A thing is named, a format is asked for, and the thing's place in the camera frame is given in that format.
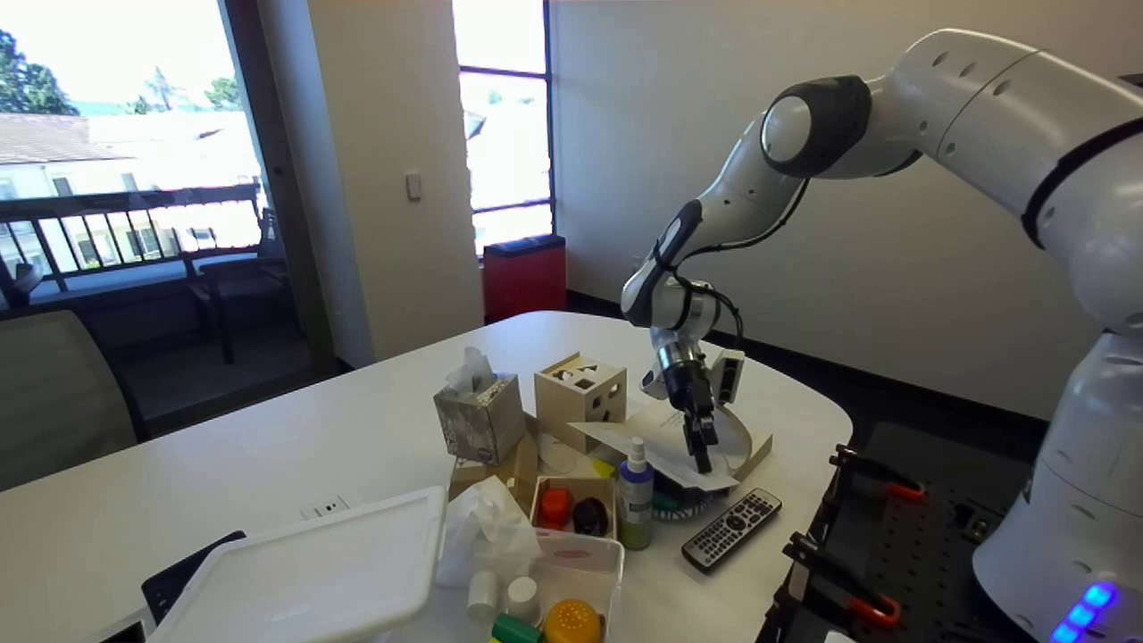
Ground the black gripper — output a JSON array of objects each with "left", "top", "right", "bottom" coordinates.
[{"left": 658, "top": 333, "right": 723, "bottom": 475}]

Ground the blue textbook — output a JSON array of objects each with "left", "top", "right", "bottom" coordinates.
[{"left": 600, "top": 404, "right": 776, "bottom": 497}]

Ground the patterned rim plate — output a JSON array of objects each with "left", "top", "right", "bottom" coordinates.
[{"left": 649, "top": 477, "right": 719, "bottom": 527}]

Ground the small blue cap bottle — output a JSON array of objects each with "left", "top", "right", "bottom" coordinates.
[{"left": 618, "top": 436, "right": 659, "bottom": 553}]

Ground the black remote control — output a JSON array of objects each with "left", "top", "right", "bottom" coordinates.
[{"left": 678, "top": 486, "right": 786, "bottom": 578}]

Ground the wooden shape sorter cube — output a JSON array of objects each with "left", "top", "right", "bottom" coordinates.
[{"left": 532, "top": 348, "right": 631, "bottom": 454}]

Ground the black toy piece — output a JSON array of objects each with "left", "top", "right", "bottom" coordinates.
[{"left": 573, "top": 497, "right": 615, "bottom": 540}]

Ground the red toy piece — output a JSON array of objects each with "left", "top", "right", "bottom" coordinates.
[{"left": 537, "top": 483, "right": 578, "bottom": 532}]

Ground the clear plastic container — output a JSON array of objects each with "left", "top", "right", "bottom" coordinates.
[{"left": 458, "top": 527, "right": 628, "bottom": 643}]

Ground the black orange clamp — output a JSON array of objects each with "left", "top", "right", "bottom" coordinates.
[
  {"left": 830, "top": 444, "right": 932, "bottom": 507},
  {"left": 777, "top": 527, "right": 906, "bottom": 631}
]

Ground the grey tissue box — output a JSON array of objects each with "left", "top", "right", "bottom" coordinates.
[{"left": 430, "top": 346, "right": 527, "bottom": 466}]

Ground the yellowish round toy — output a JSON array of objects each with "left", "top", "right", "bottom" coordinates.
[{"left": 540, "top": 596, "right": 608, "bottom": 643}]

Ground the crumpled clear plastic bag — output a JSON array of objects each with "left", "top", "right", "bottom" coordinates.
[{"left": 436, "top": 475, "right": 548, "bottom": 589}]

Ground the red bin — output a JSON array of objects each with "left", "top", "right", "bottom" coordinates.
[{"left": 480, "top": 233, "right": 573, "bottom": 325}]

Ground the white plastic cylinder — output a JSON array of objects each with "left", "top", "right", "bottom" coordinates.
[
  {"left": 501, "top": 571, "right": 544, "bottom": 623},
  {"left": 463, "top": 567, "right": 502, "bottom": 617}
]

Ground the green toy piece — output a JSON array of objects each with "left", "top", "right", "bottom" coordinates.
[{"left": 490, "top": 609, "right": 548, "bottom": 643}]

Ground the black perforated base board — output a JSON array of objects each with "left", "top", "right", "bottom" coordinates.
[{"left": 752, "top": 421, "right": 1052, "bottom": 643}]

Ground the white plastic bin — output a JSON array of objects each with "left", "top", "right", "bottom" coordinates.
[{"left": 147, "top": 483, "right": 449, "bottom": 643}]

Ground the black balcony chair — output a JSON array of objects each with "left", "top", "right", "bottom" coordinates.
[{"left": 181, "top": 244, "right": 297, "bottom": 367}]

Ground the balcony railing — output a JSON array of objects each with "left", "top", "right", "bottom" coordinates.
[{"left": 0, "top": 179, "right": 267, "bottom": 289}]

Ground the grey office chair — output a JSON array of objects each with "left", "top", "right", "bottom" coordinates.
[{"left": 0, "top": 305, "right": 147, "bottom": 497}]

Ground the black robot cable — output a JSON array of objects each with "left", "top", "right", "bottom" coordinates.
[{"left": 658, "top": 176, "right": 814, "bottom": 348}]

